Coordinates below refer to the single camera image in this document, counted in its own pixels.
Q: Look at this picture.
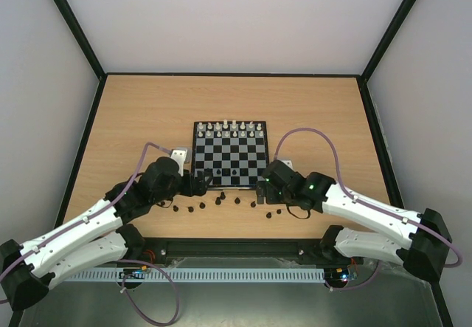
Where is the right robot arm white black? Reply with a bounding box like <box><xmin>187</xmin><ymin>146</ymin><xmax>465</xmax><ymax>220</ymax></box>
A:
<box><xmin>257</xmin><ymin>160</ymin><xmax>452</xmax><ymax>283</ymax></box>

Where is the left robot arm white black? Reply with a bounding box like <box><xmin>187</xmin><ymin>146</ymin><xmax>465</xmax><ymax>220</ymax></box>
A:
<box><xmin>1</xmin><ymin>156</ymin><xmax>212</xmax><ymax>311</ymax></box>

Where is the black and white chessboard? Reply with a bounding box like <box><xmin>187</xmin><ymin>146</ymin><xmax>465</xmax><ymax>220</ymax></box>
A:
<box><xmin>190</xmin><ymin>120</ymin><xmax>270</xmax><ymax>190</ymax></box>

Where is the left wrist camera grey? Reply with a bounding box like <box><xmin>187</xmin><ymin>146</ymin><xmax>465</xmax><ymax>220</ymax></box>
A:
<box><xmin>170</xmin><ymin>147</ymin><xmax>191</xmax><ymax>176</ymax></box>

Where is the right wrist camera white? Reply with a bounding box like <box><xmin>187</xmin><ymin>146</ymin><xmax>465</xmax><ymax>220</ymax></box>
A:
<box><xmin>282</xmin><ymin>160</ymin><xmax>293</xmax><ymax>168</ymax></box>

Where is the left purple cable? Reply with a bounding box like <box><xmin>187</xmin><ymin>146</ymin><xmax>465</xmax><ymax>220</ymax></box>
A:
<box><xmin>0</xmin><ymin>142</ymin><xmax>181</xmax><ymax>324</ymax></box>

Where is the black aluminium rail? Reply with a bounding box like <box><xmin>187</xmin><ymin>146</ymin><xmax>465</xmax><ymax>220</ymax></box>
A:
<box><xmin>139</xmin><ymin>236</ymin><xmax>428</xmax><ymax>267</ymax></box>

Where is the light blue cable duct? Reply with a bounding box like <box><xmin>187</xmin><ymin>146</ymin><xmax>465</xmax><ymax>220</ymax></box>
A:
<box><xmin>67</xmin><ymin>267</ymin><xmax>325</xmax><ymax>283</ymax></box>

